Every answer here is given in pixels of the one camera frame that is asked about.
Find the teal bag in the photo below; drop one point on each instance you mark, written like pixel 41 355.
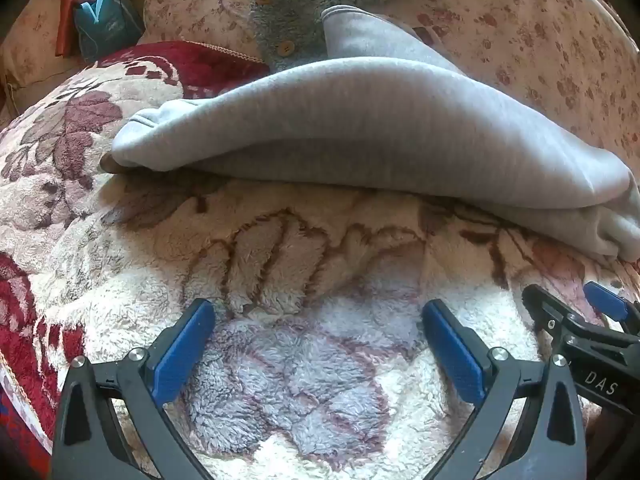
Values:
pixel 107 25

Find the beige floral cushion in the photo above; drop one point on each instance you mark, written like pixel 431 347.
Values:
pixel 35 45

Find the floral fleece blanket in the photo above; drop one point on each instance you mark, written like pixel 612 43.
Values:
pixel 300 270

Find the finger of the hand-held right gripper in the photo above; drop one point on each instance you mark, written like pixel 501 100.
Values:
pixel 545 310
pixel 606 301

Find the floral patterned pillow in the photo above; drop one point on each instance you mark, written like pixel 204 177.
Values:
pixel 525 35

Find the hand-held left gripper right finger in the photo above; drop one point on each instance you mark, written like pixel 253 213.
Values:
pixel 450 350

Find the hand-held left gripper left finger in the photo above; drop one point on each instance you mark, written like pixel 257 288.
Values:
pixel 182 347

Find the teal fleece jacket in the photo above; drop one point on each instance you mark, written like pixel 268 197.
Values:
pixel 300 10

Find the grey pants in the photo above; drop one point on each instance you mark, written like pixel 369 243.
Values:
pixel 350 120

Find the red cloth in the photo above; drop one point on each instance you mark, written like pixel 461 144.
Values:
pixel 67 15

